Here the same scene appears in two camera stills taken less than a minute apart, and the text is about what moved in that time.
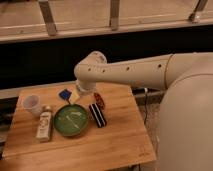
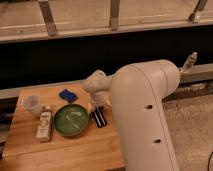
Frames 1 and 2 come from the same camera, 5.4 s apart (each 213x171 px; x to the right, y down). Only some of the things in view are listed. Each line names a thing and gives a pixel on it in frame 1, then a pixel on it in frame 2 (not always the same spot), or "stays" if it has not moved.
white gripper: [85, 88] -> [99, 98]
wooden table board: [63, 130] stays
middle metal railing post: [114, 14] stays
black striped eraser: [97, 115] stays
